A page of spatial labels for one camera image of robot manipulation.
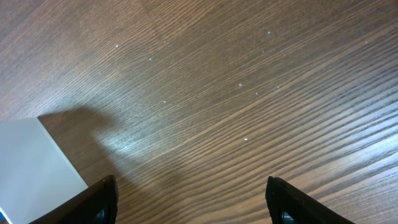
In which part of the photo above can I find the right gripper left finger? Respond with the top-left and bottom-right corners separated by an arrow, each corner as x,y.
31,175 -> 119,224

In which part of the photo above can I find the white cardboard box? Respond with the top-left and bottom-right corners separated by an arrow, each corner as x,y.
1,118 -> 88,223

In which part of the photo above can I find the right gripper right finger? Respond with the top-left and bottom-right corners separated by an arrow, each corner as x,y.
265,176 -> 353,224

